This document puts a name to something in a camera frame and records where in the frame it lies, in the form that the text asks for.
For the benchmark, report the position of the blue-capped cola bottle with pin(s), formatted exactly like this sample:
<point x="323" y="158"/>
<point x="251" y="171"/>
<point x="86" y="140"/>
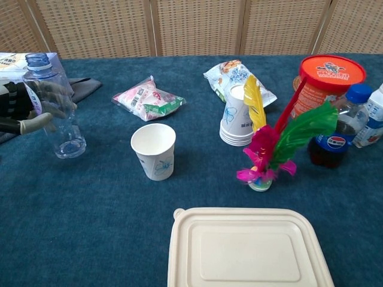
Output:
<point x="332" y="143"/>

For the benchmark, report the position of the blue-flower paper cup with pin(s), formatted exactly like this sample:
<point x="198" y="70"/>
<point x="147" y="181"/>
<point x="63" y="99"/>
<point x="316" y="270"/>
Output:
<point x="154" y="149"/>

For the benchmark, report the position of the orange lidded tub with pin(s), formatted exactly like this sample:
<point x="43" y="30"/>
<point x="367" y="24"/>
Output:
<point x="329" y="71"/>

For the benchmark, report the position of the blue tablecloth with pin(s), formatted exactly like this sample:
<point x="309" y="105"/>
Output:
<point x="89" y="224"/>

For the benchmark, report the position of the white snack bag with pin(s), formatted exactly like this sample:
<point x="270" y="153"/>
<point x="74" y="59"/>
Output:
<point x="230" y="74"/>

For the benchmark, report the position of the white tissue pack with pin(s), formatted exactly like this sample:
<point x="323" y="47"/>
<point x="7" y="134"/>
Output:
<point x="9" y="64"/>

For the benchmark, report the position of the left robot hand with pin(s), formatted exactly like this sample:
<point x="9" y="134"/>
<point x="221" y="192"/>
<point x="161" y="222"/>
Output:
<point x="15" y="101"/>

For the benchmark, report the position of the clear plastic water bottle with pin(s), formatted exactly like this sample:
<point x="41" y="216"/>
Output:
<point x="63" y="134"/>

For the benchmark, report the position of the pink snack bag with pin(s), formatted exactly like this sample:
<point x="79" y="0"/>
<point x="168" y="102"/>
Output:
<point x="146" y="101"/>

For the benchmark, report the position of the grey cloth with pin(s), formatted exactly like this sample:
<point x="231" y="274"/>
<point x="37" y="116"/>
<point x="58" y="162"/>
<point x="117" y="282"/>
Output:
<point x="85" y="86"/>

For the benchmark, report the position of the beige lidded lunch box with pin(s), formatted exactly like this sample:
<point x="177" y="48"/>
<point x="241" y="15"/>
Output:
<point x="248" y="251"/>

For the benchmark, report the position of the woven rattan coaster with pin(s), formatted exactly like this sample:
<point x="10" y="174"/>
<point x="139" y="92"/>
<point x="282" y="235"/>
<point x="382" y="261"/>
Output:
<point x="297" y="82"/>

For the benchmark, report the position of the white-capped small bottle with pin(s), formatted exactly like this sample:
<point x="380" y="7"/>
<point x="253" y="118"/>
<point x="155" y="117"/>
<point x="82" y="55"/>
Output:
<point x="371" y="125"/>

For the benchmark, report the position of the colourful feather shuttlecock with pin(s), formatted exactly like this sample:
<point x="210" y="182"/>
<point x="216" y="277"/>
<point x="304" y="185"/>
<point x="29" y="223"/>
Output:
<point x="263" y="143"/>

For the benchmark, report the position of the stack of paper cups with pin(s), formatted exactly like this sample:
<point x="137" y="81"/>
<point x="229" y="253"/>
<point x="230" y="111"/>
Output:
<point x="233" y="119"/>

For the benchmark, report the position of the woven folding screen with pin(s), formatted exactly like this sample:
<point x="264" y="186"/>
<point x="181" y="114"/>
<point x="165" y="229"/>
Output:
<point x="194" y="27"/>

